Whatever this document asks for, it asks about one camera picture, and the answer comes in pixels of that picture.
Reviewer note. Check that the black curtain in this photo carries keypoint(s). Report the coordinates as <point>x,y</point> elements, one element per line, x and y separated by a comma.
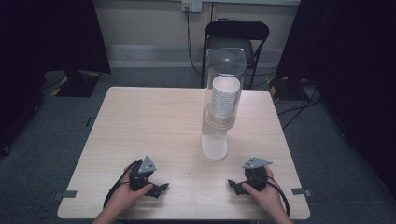
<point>46,40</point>
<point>351,62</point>

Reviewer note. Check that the person's right hand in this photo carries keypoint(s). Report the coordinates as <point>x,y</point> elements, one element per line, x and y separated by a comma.
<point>266,196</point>

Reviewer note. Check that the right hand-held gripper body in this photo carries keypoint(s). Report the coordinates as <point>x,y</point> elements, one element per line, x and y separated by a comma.
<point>257,177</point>

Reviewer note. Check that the black stand base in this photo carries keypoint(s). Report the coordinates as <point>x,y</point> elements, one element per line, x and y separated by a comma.
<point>76,85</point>
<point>288,90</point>

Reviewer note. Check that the single white paper cup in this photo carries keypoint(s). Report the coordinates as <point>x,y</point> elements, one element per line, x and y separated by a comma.
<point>214,146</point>

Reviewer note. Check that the black folding chair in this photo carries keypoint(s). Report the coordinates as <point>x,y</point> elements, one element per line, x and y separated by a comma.
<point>236,30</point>

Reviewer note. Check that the clear plastic cup dispenser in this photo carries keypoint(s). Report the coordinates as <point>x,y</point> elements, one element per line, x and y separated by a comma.
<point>225,62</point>

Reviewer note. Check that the person's left hand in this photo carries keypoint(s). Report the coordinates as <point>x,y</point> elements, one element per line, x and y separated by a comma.
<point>124,197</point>

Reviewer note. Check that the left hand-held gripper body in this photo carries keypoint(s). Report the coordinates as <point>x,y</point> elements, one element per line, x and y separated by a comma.
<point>140,180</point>

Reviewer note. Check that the stack of white paper cups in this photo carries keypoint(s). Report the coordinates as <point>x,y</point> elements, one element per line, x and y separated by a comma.
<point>224,96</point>

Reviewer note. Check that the grey tape strip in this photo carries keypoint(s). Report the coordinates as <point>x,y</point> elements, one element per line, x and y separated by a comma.
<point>300,191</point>
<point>67,194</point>

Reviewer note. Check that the white wall socket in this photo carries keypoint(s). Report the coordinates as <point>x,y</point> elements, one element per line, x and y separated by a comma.
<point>191,5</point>

